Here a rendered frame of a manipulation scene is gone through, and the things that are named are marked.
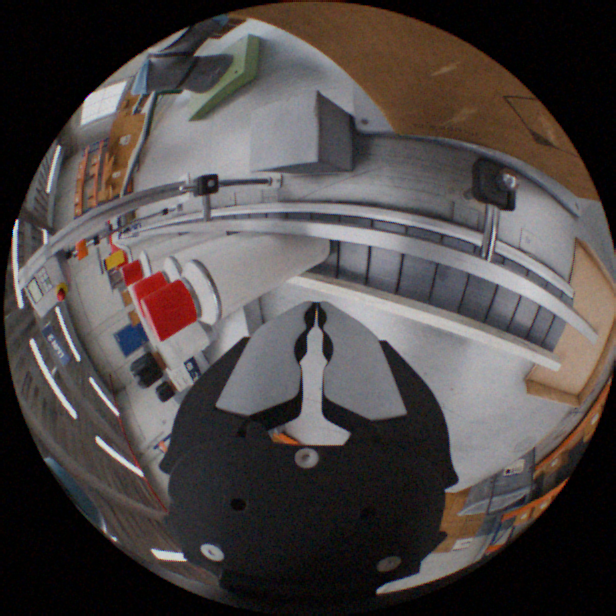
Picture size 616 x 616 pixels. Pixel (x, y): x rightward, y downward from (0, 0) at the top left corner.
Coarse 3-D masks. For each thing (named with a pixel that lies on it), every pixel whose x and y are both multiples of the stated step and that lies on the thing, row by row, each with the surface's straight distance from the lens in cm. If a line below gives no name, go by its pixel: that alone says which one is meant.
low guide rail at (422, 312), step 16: (304, 272) 26; (320, 288) 23; (336, 288) 22; (352, 288) 22; (368, 288) 22; (368, 304) 21; (384, 304) 21; (400, 304) 21; (416, 304) 21; (432, 320) 21; (448, 320) 21; (464, 320) 22; (480, 336) 22; (496, 336) 23; (512, 336) 25; (512, 352) 25; (528, 352) 26; (544, 352) 29
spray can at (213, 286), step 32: (224, 256) 15; (256, 256) 16; (288, 256) 18; (320, 256) 23; (160, 288) 15; (192, 288) 14; (224, 288) 14; (256, 288) 16; (160, 320) 13; (192, 320) 15
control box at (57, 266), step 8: (48, 240) 73; (56, 256) 64; (64, 256) 73; (48, 264) 66; (56, 264) 66; (64, 264) 71; (48, 272) 67; (56, 272) 67; (64, 272) 69; (56, 280) 69; (64, 280) 69; (40, 288) 71; (56, 288) 71; (64, 288) 71; (48, 296) 73; (56, 296) 73; (40, 304) 75; (48, 304) 75; (40, 312) 77
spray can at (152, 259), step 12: (168, 240) 36; (180, 240) 35; (192, 240) 35; (204, 240) 36; (144, 252) 34; (156, 252) 33; (168, 252) 33; (132, 264) 34; (144, 264) 33; (156, 264) 33; (132, 276) 33; (144, 276) 34
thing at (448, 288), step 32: (384, 224) 22; (352, 256) 24; (384, 256) 23; (384, 288) 24; (416, 288) 23; (448, 288) 23; (480, 288) 24; (480, 320) 25; (512, 320) 27; (544, 320) 29
